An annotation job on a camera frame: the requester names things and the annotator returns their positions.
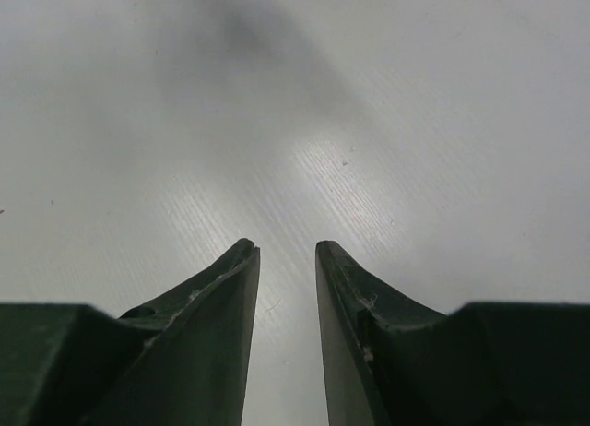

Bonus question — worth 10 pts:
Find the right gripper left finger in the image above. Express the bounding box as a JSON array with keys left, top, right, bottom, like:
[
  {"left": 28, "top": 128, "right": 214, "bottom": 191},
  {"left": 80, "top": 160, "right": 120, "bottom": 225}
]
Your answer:
[{"left": 1, "top": 239, "right": 260, "bottom": 425}]

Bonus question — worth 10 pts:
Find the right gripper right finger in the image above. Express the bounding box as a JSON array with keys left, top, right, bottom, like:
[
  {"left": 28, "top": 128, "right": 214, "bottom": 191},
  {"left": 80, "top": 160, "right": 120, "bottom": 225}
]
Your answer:
[{"left": 315, "top": 241, "right": 589, "bottom": 425}]

